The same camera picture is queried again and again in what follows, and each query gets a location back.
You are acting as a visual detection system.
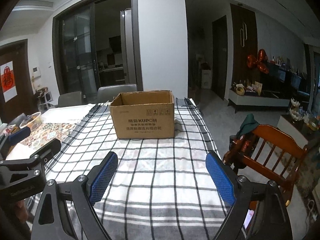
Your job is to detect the green cloth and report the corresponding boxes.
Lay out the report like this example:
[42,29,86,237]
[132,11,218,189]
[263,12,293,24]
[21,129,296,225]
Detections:
[236,113,259,139]

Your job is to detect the checkered black white tablecloth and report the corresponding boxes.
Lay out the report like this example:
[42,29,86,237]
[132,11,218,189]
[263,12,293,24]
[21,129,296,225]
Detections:
[24,97,249,240]

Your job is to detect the dark glass sliding door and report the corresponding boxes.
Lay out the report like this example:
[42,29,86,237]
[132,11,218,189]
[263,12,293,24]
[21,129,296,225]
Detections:
[52,4,98,102]

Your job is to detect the red wooden chair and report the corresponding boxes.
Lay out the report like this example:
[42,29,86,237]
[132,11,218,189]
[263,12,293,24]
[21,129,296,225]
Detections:
[223,125,309,206]

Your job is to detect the colourful patterned table mat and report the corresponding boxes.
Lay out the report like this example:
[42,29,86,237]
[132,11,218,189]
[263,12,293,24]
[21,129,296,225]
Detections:
[20,123,76,150]

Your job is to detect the white coffee table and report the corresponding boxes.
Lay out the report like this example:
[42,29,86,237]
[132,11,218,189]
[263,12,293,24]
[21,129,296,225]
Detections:
[277,114,317,148]

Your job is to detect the grey chair left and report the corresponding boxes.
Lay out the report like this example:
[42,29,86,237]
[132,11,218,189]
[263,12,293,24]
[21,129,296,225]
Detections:
[57,91,83,107]

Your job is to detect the white lotus ornament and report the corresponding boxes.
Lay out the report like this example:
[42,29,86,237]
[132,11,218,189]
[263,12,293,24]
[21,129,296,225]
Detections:
[289,98,303,122]

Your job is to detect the white low tv bench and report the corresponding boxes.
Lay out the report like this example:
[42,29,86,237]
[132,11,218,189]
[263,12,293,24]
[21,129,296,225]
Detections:
[228,90,290,113]

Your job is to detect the red white door poster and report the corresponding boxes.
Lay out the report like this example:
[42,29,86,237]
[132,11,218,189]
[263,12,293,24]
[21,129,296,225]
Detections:
[1,61,17,102]

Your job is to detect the grey chair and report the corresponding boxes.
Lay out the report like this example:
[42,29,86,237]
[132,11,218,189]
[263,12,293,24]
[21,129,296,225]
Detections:
[57,91,83,107]
[97,84,137,103]

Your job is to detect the grey chair right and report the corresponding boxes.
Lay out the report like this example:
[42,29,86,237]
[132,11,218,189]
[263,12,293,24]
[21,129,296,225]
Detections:
[97,84,137,103]

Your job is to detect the brown cardboard box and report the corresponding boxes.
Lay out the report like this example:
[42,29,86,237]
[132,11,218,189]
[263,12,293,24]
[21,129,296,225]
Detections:
[110,90,175,139]

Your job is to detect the clear snack container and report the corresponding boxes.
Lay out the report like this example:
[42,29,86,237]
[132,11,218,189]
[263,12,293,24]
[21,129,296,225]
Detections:
[20,112,43,132]

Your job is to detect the left hand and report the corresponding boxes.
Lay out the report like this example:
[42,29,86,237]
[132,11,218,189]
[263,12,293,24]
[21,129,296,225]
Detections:
[14,200,29,223]

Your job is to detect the red foil balloons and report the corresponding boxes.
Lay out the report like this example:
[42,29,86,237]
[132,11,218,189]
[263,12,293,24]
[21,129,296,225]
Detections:
[247,49,269,74]

